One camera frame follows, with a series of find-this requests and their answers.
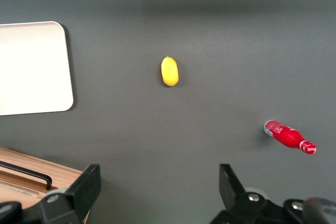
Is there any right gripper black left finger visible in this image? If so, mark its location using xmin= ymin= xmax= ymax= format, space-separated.
xmin=25 ymin=164 xmax=102 ymax=224

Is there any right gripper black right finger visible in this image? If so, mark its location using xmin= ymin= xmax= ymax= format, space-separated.
xmin=209 ymin=163 xmax=288 ymax=224

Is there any red coke bottle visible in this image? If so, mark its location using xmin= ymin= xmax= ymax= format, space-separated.
xmin=263 ymin=119 xmax=317 ymax=155

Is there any white rounded rectangular tray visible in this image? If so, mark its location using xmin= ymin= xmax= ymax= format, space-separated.
xmin=0 ymin=20 xmax=75 ymax=116

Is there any light wooden box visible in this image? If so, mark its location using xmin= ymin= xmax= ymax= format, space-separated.
xmin=0 ymin=146 xmax=90 ymax=224

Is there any yellow lemon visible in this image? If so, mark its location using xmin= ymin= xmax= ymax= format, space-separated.
xmin=160 ymin=56 xmax=180 ymax=87

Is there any black metal handle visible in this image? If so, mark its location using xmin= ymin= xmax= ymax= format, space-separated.
xmin=0 ymin=160 xmax=53 ymax=191

